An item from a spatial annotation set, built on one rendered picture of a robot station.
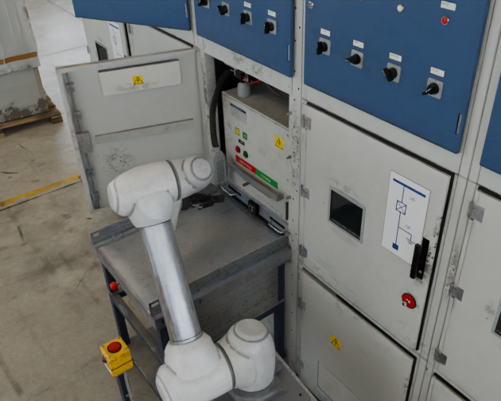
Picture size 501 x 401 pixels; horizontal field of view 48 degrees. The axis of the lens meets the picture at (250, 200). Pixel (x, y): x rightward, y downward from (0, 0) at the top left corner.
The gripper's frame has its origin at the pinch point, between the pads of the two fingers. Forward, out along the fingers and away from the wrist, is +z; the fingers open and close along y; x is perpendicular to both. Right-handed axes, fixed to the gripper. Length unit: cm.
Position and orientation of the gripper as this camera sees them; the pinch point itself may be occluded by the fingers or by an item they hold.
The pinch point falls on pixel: (217, 199)
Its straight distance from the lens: 248.2
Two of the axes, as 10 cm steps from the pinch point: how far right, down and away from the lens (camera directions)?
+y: 5.9, 4.4, -6.7
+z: 7.7, -0.6, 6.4
